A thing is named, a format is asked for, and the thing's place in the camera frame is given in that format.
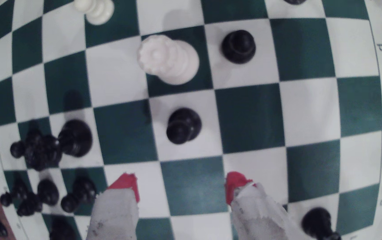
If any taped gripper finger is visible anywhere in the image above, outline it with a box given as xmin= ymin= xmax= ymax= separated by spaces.
xmin=86 ymin=172 xmax=141 ymax=240
xmin=225 ymin=171 xmax=311 ymax=240

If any black queen chess piece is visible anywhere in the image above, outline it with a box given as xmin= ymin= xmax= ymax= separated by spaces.
xmin=24 ymin=119 xmax=93 ymax=171

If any black rook chess piece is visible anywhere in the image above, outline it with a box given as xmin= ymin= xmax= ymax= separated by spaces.
xmin=301 ymin=207 xmax=341 ymax=240

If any white pawn chess piece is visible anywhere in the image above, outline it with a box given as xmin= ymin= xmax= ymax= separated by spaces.
xmin=74 ymin=0 xmax=115 ymax=26

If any black king chess piece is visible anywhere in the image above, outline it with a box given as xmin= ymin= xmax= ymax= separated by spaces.
xmin=48 ymin=217 xmax=78 ymax=240

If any green white chessboard mat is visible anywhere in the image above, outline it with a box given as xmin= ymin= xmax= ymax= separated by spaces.
xmin=0 ymin=0 xmax=382 ymax=240

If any black bishop chess piece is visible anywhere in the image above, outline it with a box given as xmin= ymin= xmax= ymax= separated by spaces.
xmin=17 ymin=179 xmax=60 ymax=217

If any white queen chess piece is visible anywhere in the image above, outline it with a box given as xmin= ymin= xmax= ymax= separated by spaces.
xmin=137 ymin=34 xmax=200 ymax=86

